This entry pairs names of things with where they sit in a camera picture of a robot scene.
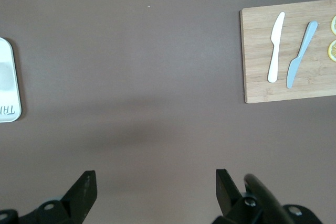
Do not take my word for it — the wooden cutting board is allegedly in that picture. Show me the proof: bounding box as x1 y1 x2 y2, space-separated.
239 0 336 104

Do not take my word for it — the grey plastic knife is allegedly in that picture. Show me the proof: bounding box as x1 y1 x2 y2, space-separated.
286 20 319 89

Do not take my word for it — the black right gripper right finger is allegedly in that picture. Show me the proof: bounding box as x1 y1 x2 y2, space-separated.
212 168 323 224

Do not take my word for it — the beige bear print tray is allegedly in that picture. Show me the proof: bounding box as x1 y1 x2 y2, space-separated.
0 37 23 123

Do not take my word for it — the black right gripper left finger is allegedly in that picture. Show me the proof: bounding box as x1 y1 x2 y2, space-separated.
0 170 98 224

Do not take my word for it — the white plastic knife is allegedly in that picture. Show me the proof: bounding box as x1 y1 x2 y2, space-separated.
267 12 286 83

